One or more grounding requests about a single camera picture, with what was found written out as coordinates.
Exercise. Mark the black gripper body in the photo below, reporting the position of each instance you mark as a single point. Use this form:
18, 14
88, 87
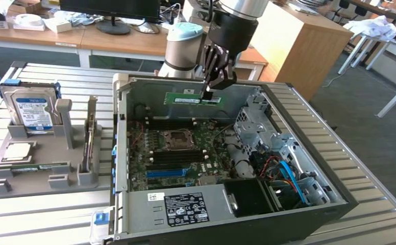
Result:
232, 30

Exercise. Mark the green RAM stick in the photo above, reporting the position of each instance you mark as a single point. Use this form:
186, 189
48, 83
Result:
30, 167
184, 99

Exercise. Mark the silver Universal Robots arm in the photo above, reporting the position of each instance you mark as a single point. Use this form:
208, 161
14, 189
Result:
180, 51

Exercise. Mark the black RAM slot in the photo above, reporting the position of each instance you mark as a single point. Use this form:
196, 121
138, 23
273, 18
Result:
180, 161
180, 155
180, 158
178, 152

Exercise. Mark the metal disk bay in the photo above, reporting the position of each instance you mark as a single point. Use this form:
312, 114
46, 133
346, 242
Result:
252, 127

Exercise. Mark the wooden cabinet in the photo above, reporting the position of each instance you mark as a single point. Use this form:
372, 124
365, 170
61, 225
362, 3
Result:
302, 46

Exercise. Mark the CPU socket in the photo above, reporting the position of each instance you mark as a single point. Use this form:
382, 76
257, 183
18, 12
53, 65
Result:
177, 140

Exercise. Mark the black chair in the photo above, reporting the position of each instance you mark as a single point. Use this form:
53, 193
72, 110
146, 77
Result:
341, 10

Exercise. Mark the black computer monitor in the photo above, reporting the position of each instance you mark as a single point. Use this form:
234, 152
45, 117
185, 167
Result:
109, 9

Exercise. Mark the green motherboard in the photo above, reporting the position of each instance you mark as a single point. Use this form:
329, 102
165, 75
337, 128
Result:
170, 163

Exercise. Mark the blue expansion slot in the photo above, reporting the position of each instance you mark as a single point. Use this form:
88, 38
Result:
165, 173

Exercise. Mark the white crumpled cloth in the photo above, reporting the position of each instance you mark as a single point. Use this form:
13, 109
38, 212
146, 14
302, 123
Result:
374, 26

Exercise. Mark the dark wooden desk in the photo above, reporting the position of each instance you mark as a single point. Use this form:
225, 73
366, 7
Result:
377, 7

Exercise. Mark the graphics card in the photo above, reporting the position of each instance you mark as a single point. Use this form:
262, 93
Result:
89, 143

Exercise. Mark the small white box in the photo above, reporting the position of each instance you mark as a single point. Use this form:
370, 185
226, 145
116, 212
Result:
58, 25

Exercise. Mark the white metal table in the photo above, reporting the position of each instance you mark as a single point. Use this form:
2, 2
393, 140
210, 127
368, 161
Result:
394, 76

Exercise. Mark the open black PC case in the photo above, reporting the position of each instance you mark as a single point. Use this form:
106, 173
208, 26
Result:
217, 217

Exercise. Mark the hard disk blue label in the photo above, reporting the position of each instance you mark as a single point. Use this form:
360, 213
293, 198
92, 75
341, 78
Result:
30, 109

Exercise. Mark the white tape roll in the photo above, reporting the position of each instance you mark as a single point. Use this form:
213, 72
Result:
28, 21

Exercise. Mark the grey power supply unit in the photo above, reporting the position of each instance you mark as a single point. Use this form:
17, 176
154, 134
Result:
142, 211

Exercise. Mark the silver CPU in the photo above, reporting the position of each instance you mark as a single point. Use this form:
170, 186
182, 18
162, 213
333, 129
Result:
18, 152

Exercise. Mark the blue case latch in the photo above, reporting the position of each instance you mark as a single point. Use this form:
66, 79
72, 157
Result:
100, 219

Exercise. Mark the grey parts rack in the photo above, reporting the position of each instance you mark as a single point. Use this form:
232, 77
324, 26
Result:
41, 181

